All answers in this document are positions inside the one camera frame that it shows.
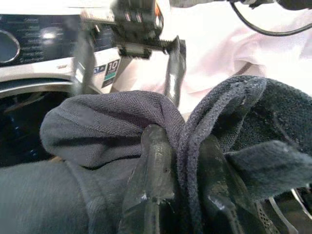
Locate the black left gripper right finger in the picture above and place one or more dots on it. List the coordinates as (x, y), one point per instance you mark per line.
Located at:
(219, 185)

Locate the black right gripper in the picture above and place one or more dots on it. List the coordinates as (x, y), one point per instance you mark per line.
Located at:
(136, 26)

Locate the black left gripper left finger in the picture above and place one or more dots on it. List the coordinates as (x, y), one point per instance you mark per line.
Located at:
(153, 170)

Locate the black knit garment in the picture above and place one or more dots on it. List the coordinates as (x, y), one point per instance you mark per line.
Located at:
(97, 122)

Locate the white washing machine black panel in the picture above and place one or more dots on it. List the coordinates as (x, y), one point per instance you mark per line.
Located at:
(61, 68)

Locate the ten year warranty sticker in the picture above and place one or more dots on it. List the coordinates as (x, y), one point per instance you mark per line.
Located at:
(111, 73)

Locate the black washer dial knob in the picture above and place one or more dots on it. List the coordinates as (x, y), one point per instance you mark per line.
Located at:
(7, 46)

